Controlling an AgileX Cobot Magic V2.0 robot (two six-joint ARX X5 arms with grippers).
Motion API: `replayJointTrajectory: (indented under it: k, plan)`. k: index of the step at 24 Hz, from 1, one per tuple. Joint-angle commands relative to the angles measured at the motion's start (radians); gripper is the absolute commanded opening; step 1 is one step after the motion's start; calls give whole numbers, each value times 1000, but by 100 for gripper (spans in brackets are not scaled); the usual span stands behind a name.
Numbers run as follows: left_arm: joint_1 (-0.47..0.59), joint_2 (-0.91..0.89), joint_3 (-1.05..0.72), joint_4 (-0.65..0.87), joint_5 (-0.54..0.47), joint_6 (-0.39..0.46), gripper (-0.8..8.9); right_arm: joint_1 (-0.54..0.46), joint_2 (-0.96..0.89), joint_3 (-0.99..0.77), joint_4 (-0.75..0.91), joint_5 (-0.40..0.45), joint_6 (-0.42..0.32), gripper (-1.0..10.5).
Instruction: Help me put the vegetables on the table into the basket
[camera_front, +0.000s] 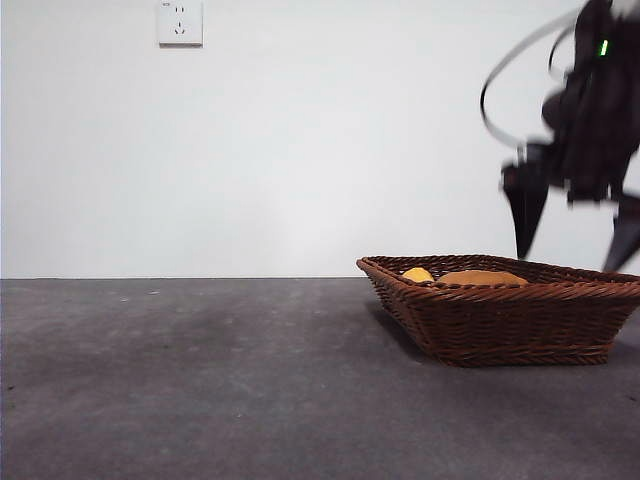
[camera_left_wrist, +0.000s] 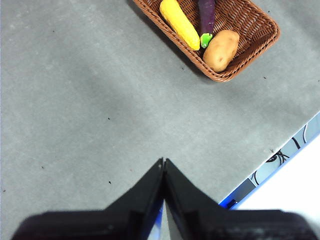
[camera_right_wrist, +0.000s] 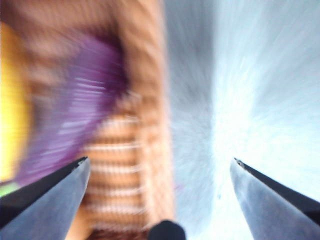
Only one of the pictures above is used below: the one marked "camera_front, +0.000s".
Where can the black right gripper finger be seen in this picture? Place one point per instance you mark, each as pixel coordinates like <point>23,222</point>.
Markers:
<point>627,225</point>
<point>525,195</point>

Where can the tan potato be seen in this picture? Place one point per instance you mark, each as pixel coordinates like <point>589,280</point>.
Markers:
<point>480,278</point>

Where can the brown woven wicker basket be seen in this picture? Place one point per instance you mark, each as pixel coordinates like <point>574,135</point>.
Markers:
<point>500,325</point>

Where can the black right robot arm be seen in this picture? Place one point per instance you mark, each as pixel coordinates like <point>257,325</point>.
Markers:
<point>600,125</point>

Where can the white wall power outlet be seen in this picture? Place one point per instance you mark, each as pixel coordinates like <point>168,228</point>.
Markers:
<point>181,22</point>

